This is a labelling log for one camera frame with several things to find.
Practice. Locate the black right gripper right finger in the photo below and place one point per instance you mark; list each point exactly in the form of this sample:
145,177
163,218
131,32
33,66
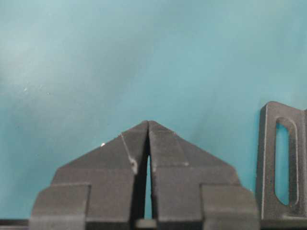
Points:
194,190

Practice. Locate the black bench vise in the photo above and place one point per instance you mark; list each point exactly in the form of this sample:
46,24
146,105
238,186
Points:
272,211

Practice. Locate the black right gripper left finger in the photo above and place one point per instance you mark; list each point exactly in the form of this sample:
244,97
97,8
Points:
101,190

